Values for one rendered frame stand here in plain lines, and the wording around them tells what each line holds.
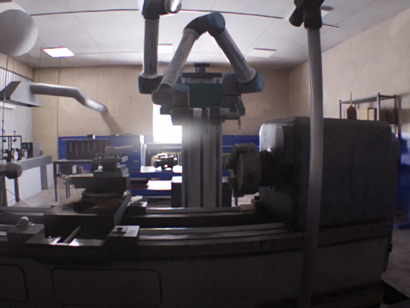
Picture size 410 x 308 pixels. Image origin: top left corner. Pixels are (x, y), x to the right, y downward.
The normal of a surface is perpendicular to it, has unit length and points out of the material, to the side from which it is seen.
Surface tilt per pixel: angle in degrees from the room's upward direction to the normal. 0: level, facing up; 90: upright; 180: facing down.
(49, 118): 90
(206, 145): 90
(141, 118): 90
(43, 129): 90
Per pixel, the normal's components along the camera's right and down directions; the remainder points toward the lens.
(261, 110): 0.13, 0.07
